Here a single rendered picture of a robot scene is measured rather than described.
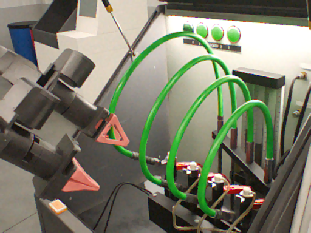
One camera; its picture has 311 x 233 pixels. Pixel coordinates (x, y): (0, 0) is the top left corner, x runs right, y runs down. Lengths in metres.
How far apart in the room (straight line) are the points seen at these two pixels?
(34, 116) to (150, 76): 0.74
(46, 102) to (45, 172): 0.11
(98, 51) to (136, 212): 2.72
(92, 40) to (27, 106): 3.19
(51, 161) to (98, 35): 3.20
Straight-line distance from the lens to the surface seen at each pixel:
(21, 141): 0.59
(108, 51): 3.84
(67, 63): 0.77
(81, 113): 0.77
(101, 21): 3.77
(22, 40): 6.96
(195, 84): 1.23
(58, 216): 1.07
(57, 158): 0.61
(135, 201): 1.28
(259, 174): 0.91
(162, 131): 1.37
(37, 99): 0.57
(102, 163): 1.24
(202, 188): 0.69
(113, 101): 0.80
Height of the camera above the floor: 1.57
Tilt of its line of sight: 22 degrees down
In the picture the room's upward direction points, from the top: 3 degrees counter-clockwise
